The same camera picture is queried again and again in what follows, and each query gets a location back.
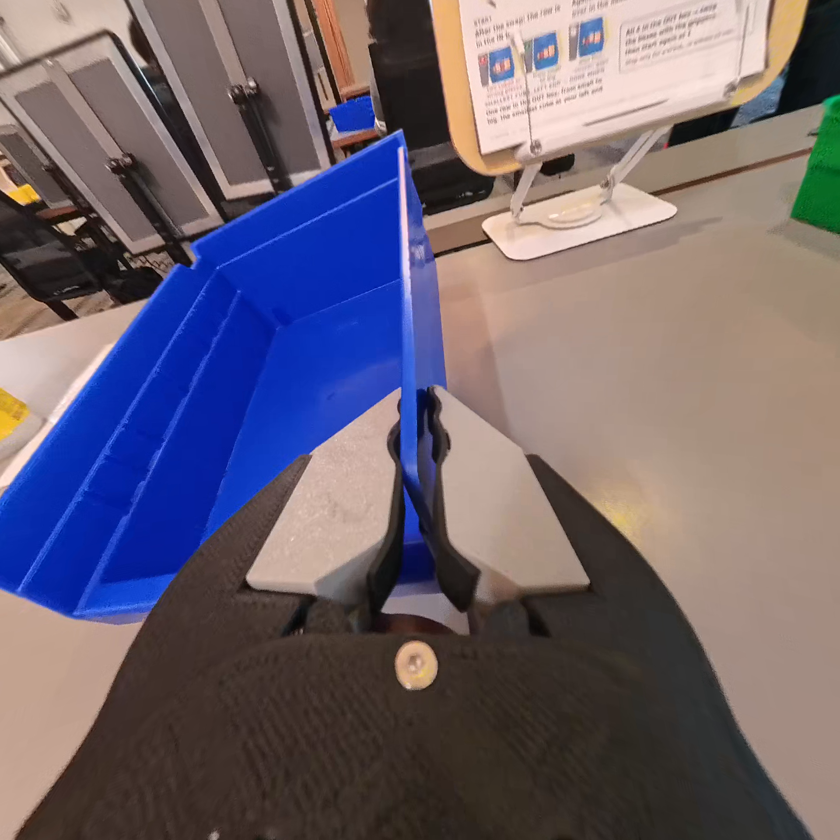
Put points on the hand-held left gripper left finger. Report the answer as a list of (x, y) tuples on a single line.
[(328, 518)]

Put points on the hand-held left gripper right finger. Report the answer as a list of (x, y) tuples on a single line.
[(508, 518)]

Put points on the blue plastic bin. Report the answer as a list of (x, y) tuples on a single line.
[(197, 426)]

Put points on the green plastic bin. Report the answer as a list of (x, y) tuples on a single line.
[(820, 184)]

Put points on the grey desk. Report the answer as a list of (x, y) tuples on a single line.
[(656, 394)]

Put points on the instruction sheet on stand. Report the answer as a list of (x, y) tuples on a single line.
[(590, 223)]

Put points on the black office chair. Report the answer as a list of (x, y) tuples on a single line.
[(39, 262)]

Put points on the small blue bin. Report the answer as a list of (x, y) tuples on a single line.
[(354, 117)]

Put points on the grey panel cabinet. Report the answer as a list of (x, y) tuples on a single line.
[(98, 118), (190, 85)]

